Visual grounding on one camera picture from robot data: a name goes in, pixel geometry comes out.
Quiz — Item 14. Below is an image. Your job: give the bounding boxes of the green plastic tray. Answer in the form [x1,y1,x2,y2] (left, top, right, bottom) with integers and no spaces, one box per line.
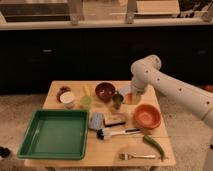
[17,109,89,160]

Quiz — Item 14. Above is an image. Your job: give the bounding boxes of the yellow corn piece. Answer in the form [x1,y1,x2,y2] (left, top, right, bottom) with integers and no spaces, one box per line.
[83,85,91,96]

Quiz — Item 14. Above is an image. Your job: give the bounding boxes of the wooden block with black edge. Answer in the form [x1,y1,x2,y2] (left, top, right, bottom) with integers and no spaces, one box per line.
[104,115,126,127]

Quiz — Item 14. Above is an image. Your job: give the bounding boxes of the black object on floor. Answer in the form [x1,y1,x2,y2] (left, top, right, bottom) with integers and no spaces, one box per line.
[0,146,10,158]

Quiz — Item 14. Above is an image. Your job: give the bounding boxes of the silver fork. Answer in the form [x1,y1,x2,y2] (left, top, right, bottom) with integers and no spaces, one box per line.
[119,153,156,160]

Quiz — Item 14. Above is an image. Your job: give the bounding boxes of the wooden table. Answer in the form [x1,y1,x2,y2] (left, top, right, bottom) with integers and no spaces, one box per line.
[24,81,176,168]

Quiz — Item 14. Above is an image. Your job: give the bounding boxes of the black white dish brush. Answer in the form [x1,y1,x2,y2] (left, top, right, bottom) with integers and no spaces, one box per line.
[96,128,140,140]

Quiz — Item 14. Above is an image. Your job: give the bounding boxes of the green chili pepper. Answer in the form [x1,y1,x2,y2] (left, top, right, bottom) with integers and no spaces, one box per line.
[143,135,166,161]

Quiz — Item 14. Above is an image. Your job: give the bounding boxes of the white cup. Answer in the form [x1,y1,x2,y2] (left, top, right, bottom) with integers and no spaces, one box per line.
[60,91,75,108]

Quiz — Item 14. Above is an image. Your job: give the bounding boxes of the small metal cup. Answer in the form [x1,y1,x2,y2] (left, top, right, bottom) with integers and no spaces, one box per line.
[112,93,124,110]

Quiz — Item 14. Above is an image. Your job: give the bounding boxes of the orange bowl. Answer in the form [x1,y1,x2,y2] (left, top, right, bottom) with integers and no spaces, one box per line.
[133,104,161,129]

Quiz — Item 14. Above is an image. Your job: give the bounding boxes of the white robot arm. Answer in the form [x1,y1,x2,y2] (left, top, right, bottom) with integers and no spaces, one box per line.
[130,55,213,171]

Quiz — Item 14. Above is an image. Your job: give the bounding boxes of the green cup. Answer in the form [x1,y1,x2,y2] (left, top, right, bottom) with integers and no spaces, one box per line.
[80,96,92,109]

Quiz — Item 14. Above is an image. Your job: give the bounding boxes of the red yellow apple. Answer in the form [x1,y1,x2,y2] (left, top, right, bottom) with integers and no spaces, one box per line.
[125,93,132,105]

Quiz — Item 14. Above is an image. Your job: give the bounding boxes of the dark purple bowl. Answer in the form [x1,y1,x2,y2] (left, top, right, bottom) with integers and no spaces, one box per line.
[95,82,115,103]

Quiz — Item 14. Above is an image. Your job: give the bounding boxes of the toy items on floor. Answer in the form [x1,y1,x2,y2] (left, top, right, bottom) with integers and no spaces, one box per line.
[204,85,213,93]

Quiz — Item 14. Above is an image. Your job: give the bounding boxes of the blue sponge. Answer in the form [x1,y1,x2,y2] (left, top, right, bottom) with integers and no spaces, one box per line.
[89,112,104,130]

